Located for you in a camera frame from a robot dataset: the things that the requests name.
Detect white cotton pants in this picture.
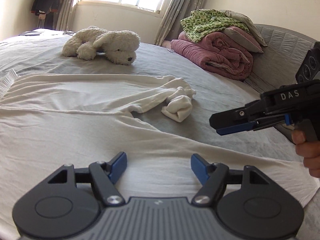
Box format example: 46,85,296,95
1,70,319,239

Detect person right hand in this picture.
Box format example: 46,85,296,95
292,129,320,178

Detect maroon folded quilt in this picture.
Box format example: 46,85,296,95
171,32,253,80

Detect grey pink pillow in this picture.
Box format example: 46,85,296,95
222,26,263,53

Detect green patterned blanket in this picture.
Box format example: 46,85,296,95
180,9,251,43

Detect white plush dog toy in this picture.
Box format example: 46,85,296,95
62,26,140,65

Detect right grey curtain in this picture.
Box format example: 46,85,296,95
153,0,205,46

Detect grey bed sheet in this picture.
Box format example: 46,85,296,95
0,28,320,240

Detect grey patterned curtain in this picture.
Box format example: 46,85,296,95
55,0,78,31

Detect dark flat item on bed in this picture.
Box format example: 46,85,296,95
20,31,41,36

